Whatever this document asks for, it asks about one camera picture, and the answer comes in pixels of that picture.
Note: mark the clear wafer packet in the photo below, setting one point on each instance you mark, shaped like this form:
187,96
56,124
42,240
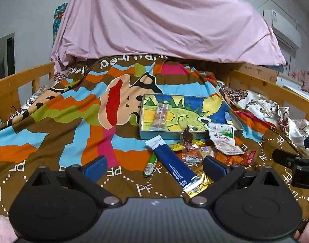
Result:
160,116

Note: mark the white green snack packet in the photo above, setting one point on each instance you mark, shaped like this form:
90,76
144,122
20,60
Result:
224,139

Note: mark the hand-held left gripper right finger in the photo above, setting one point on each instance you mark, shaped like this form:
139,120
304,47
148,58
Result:
215,169

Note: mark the pink bedsheet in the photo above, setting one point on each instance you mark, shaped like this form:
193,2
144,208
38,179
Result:
157,17

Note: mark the long blue snack packet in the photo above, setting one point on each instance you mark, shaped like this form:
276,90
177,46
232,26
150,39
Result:
172,164

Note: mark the white air conditioner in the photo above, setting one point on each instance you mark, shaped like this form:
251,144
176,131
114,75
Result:
283,24

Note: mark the red snack packet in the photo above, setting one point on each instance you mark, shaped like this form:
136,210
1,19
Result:
250,158

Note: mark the orange candy packet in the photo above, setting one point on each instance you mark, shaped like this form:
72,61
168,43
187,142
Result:
222,159
238,160

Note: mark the yellow snack packet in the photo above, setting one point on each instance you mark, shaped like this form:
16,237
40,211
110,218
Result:
176,146

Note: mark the clear packet with red print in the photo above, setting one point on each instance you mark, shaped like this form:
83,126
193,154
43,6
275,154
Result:
191,155

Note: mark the pink floral garment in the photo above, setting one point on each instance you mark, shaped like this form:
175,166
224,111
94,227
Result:
306,79

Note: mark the green sausage stick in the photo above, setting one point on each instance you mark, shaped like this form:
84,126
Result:
150,164

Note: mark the clear packet with dark snack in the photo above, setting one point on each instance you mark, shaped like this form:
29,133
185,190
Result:
187,133

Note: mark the plywood panel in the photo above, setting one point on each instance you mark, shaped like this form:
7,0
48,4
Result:
258,68

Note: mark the pink fuzzy cloth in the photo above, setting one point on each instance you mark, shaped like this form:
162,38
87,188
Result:
2,229

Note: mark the colourful printed blanket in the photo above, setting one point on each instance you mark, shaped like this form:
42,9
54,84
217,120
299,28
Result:
56,131

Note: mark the white door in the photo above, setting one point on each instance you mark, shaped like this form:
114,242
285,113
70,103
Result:
287,55

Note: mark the clear rice cracker packet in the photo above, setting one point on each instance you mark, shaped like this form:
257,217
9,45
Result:
206,150

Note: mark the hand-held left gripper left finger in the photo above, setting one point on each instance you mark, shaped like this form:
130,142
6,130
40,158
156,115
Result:
95,169

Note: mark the teal floral cloth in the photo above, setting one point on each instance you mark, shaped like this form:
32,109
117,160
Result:
57,17

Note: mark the wooden bed rail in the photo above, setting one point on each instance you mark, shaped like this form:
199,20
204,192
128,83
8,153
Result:
23,74
258,81

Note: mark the dinosaur picture tin tray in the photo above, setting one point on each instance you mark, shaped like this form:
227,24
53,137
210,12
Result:
195,108

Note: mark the gold foil snack packet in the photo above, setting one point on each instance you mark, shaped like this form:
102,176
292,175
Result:
203,176

